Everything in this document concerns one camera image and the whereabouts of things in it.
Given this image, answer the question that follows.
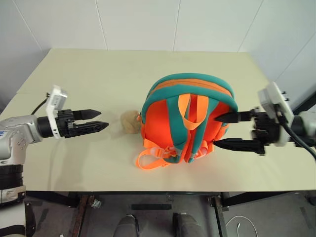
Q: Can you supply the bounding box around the black metal table frame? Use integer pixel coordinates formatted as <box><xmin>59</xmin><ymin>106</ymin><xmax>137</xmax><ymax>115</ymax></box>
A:
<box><xmin>24</xmin><ymin>191</ymin><xmax>316</xmax><ymax>237</ymax></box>

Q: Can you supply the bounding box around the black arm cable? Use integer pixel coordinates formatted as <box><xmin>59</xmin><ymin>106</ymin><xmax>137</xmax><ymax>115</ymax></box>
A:
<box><xmin>275</xmin><ymin>105</ymin><xmax>316</xmax><ymax>159</ymax></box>
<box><xmin>30</xmin><ymin>92</ymin><xmax>51</xmax><ymax>116</ymax></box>

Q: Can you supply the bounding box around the black tape strip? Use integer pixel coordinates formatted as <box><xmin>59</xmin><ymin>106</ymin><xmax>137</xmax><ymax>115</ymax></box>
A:
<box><xmin>130</xmin><ymin>203</ymin><xmax>172</xmax><ymax>211</ymax></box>

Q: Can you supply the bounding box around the dark grey rounded shape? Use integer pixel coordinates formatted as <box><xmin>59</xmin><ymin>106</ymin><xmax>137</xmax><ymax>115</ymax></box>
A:
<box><xmin>172</xmin><ymin>211</ymin><xmax>206</xmax><ymax>237</ymax></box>
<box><xmin>116</xmin><ymin>214</ymin><xmax>140</xmax><ymax>237</ymax></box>

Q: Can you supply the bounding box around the slanted black floor strip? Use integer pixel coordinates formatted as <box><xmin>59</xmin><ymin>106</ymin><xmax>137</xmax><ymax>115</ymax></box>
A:
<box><xmin>36</xmin><ymin>208</ymin><xmax>49</xmax><ymax>233</ymax></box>

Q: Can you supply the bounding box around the teal and orange backpack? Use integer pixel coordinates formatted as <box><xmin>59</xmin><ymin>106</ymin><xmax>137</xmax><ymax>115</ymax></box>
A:
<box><xmin>119</xmin><ymin>72</ymin><xmax>239</xmax><ymax>171</ymax></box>

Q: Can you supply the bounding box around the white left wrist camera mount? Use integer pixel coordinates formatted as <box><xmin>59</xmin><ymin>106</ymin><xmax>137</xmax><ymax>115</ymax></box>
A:
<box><xmin>45</xmin><ymin>84</ymin><xmax>69</xmax><ymax>139</ymax></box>

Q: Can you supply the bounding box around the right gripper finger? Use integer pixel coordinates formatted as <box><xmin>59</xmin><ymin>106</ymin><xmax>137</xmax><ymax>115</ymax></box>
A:
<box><xmin>215</xmin><ymin>111</ymin><xmax>255</xmax><ymax>123</ymax></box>
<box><xmin>212</xmin><ymin>138</ymin><xmax>266</xmax><ymax>157</ymax></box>

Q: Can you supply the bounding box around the thin white floor cable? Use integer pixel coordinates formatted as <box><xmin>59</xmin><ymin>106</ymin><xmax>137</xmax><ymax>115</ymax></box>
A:
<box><xmin>225</xmin><ymin>215</ymin><xmax>258</xmax><ymax>237</ymax></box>

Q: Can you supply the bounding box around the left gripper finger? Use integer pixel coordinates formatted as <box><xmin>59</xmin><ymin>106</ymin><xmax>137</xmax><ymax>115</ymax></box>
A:
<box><xmin>73</xmin><ymin>108</ymin><xmax>102</xmax><ymax>121</ymax></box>
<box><xmin>75</xmin><ymin>120</ymin><xmax>110</xmax><ymax>135</ymax></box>

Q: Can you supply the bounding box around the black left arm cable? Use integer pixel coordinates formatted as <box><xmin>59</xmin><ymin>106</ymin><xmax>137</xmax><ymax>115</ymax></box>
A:
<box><xmin>30</xmin><ymin>92</ymin><xmax>51</xmax><ymax>116</ymax></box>

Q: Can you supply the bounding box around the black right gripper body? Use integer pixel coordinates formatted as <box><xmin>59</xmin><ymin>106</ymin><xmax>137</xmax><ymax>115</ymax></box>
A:
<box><xmin>250</xmin><ymin>106</ymin><xmax>282</xmax><ymax>147</ymax></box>

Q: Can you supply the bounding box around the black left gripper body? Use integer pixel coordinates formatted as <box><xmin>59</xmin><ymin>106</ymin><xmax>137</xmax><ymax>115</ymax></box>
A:
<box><xmin>55</xmin><ymin>109</ymin><xmax>78</xmax><ymax>139</ymax></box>

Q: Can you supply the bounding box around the black metal beam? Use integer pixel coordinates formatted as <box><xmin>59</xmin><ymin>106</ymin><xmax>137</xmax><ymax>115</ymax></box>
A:
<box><xmin>293</xmin><ymin>95</ymin><xmax>316</xmax><ymax>113</ymax></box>

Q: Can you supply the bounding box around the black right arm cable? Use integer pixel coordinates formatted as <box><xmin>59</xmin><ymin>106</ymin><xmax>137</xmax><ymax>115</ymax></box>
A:
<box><xmin>275</xmin><ymin>105</ymin><xmax>316</xmax><ymax>159</ymax></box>

